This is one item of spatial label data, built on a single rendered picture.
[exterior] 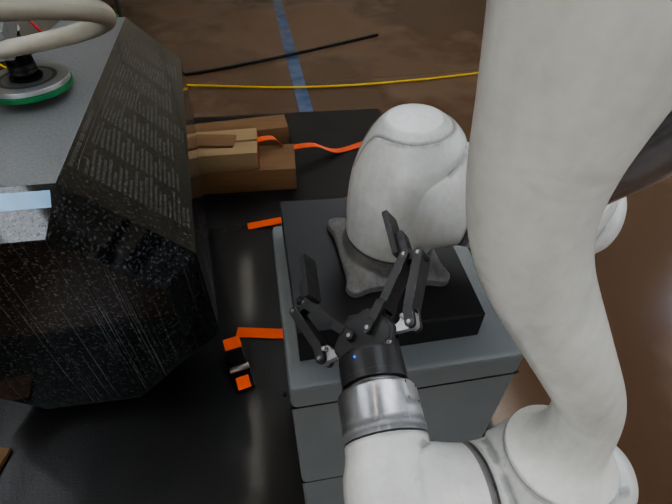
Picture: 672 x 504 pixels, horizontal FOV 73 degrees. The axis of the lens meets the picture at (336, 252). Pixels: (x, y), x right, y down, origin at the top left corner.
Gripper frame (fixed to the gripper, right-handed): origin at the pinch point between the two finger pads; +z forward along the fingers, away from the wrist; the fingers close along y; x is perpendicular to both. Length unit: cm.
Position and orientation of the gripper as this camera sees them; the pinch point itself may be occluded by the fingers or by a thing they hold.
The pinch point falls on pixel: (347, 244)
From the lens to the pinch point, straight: 62.9
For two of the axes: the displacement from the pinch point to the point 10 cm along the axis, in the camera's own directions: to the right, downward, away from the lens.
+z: -1.4, -8.0, 5.8
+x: -5.5, -4.3, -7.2
